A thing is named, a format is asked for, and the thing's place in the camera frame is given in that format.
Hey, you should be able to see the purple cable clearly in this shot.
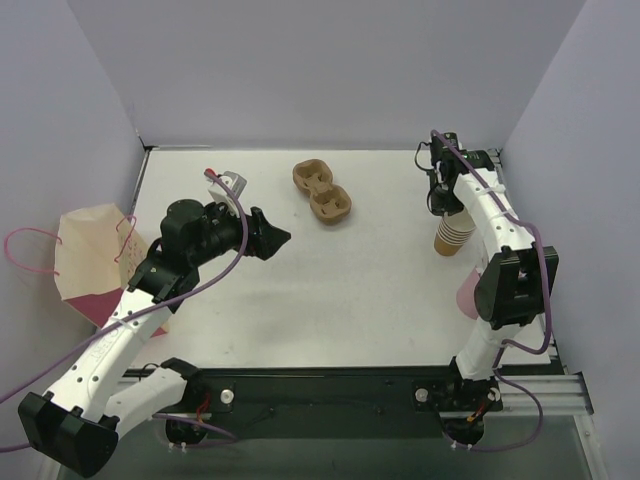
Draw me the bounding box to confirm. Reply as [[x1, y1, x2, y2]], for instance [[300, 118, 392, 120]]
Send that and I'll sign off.
[[429, 129, 556, 454], [0, 172, 251, 451]]

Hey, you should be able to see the pink cup with straws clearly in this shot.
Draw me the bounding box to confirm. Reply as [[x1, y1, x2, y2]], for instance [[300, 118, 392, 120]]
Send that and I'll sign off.
[[456, 267, 481, 320]]

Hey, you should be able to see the stack of brown paper cups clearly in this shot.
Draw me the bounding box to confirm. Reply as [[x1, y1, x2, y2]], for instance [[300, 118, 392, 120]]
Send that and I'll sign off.
[[434, 210, 476, 256]]

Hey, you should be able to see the aluminium frame rail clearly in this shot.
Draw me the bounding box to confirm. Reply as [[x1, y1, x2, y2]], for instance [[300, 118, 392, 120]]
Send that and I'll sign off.
[[487, 147, 596, 416]]

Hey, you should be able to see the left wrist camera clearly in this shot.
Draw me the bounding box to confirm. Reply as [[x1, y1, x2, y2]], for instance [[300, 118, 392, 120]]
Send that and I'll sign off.
[[204, 168, 247, 209]]

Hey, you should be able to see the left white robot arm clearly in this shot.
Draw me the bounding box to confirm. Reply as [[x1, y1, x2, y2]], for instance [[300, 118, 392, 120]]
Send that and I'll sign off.
[[18, 199, 291, 478]]

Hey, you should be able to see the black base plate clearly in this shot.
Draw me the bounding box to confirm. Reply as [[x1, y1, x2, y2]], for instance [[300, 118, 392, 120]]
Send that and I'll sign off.
[[160, 367, 503, 443]]

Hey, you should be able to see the brown pulp cup carrier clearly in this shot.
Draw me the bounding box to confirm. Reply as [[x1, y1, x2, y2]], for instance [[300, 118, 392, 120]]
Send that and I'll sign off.
[[292, 159, 352, 226]]

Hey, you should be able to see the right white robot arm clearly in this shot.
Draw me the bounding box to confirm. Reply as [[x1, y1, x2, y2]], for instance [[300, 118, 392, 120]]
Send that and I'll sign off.
[[427, 131, 559, 408]]

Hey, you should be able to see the cream and pink paper bag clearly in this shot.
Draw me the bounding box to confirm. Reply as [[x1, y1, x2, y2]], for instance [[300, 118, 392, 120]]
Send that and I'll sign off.
[[4, 202, 171, 339]]

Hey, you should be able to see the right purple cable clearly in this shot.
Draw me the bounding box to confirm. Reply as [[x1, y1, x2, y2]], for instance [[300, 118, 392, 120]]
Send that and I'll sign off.
[[429, 129, 556, 454]]

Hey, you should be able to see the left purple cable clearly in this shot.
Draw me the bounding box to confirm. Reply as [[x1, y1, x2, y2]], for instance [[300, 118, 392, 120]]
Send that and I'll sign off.
[[0, 172, 251, 451]]

